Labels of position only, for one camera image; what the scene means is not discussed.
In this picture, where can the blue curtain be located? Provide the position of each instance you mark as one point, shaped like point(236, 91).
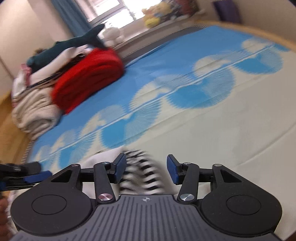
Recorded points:
point(72, 16)

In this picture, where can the beige folded quilt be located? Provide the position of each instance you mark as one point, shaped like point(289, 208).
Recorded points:
point(35, 114)

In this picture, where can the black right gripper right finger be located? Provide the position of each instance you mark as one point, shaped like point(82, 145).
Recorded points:
point(225, 200)

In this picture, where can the purple storage box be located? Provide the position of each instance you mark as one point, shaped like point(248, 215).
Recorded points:
point(227, 11)

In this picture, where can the dark teal shark plush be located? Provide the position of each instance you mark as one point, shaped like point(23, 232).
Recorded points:
point(42, 59)

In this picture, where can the blue cream patterned bedsheet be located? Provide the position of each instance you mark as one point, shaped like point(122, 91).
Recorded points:
point(212, 96)

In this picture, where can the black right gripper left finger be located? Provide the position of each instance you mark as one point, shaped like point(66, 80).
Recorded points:
point(67, 199)

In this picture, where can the red folded blanket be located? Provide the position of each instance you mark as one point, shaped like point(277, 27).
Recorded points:
point(94, 72)

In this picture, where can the white plush toy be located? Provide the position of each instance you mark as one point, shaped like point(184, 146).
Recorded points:
point(113, 37)

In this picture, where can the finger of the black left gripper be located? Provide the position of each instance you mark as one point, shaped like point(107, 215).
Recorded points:
point(14, 170)
point(17, 183)

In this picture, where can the yellow plush toys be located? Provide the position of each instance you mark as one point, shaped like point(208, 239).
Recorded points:
point(156, 14)

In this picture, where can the black white striped hoodie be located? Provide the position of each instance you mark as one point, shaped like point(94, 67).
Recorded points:
point(143, 175)

